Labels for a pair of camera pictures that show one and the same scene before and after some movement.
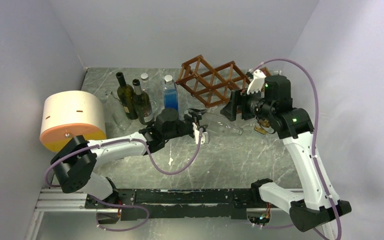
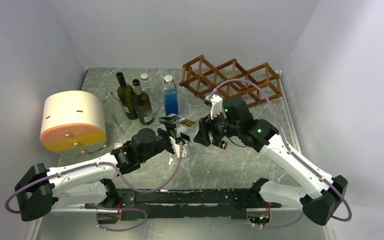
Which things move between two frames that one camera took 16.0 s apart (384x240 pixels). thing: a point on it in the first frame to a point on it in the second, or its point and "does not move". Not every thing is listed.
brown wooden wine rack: (211, 86) does not move
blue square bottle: (170, 94) does not move
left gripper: (197, 116) to (169, 122)
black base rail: (135, 204) does not move
